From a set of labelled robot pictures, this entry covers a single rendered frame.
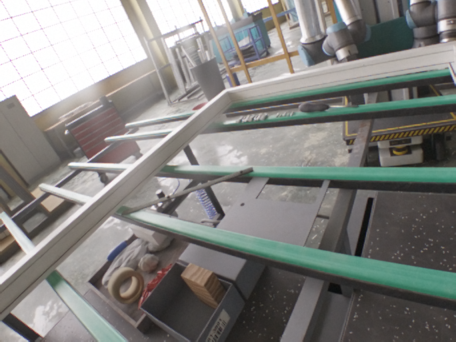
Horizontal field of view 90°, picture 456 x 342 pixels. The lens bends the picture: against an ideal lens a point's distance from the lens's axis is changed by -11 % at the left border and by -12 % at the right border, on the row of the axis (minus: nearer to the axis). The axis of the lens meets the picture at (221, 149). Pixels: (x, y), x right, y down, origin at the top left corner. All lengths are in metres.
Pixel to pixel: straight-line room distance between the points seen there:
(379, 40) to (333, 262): 1.61
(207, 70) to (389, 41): 3.76
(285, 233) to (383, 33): 1.56
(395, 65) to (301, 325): 0.95
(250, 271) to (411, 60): 0.92
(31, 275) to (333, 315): 0.83
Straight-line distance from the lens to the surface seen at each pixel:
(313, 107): 0.96
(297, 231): 0.55
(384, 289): 0.47
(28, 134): 7.23
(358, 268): 0.47
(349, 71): 1.17
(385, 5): 1.97
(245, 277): 0.77
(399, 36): 1.93
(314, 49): 1.67
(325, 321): 0.77
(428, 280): 0.46
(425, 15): 1.49
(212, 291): 0.74
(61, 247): 0.92
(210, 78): 5.16
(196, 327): 0.84
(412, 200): 0.96
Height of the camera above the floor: 1.25
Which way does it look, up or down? 24 degrees down
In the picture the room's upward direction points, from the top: 25 degrees counter-clockwise
